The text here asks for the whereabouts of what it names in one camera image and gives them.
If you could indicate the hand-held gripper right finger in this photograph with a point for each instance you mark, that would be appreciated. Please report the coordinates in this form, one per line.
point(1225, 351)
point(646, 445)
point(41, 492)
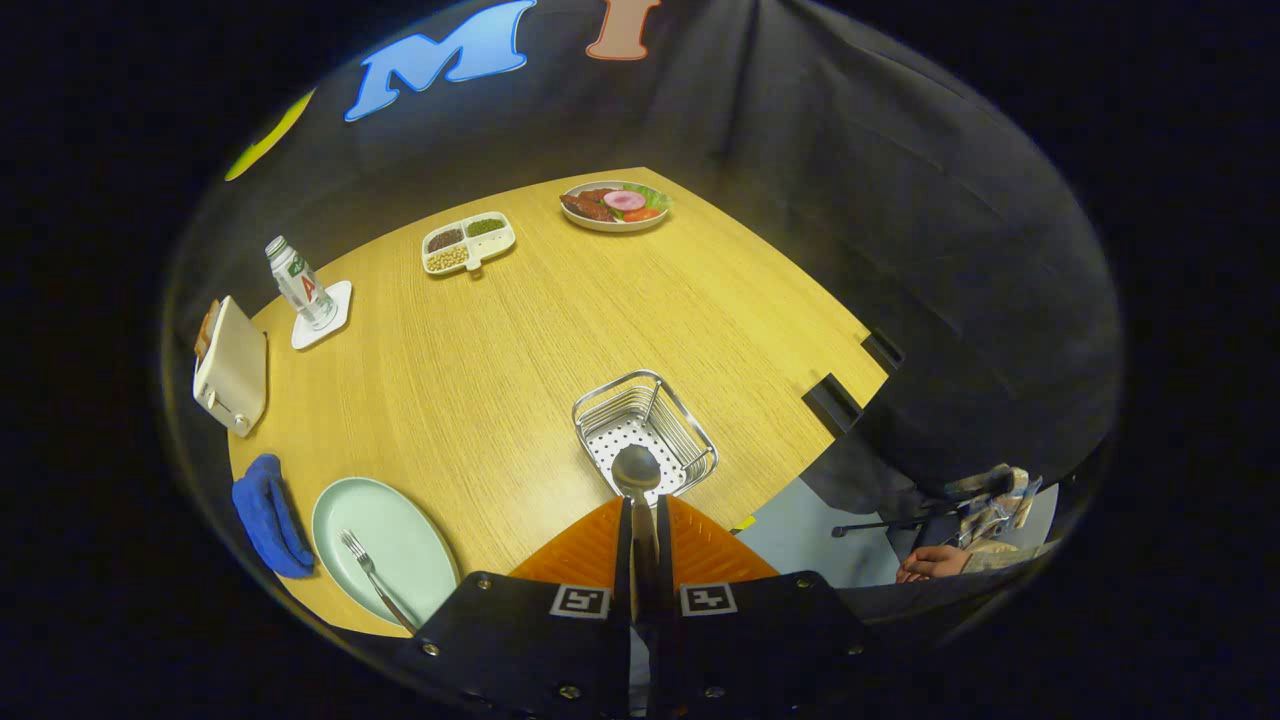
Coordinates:
point(662, 560)

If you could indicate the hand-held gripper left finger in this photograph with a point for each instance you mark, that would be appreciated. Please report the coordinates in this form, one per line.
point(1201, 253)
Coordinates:
point(625, 560)

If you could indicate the metal spoon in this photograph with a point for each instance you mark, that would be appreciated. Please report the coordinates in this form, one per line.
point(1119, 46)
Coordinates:
point(636, 468)

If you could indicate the metal fork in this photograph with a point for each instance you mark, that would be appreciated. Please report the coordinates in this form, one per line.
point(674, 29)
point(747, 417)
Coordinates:
point(372, 577)

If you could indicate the pale green plate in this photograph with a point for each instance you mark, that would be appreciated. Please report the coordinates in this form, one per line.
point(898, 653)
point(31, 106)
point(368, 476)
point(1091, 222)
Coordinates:
point(410, 540)

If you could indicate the black chair base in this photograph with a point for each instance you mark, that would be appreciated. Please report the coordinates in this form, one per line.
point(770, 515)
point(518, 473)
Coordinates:
point(880, 524)

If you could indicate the black table clamp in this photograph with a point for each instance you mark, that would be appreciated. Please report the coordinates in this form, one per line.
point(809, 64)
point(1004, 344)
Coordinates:
point(830, 402)
point(884, 351)

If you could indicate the white divided dish with beans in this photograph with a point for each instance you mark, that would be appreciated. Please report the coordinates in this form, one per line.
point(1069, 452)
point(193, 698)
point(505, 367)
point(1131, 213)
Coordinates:
point(470, 252)

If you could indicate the plate of toy food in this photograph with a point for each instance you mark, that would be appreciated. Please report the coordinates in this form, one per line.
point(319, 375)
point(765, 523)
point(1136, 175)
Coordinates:
point(610, 205)

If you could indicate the blue towel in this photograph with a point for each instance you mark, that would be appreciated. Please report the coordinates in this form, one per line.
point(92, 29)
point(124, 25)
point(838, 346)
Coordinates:
point(265, 510)

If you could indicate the white square coaster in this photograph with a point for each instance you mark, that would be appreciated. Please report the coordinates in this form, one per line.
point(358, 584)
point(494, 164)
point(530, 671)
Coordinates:
point(341, 296)

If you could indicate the small plastic drink bottle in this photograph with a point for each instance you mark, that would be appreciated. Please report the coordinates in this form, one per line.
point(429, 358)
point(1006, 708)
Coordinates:
point(300, 285)

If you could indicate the white toaster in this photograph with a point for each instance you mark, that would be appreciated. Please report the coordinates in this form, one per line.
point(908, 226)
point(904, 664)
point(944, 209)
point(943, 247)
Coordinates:
point(235, 365)

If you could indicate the toast slice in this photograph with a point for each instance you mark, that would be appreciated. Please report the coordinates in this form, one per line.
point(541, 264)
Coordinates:
point(206, 330)

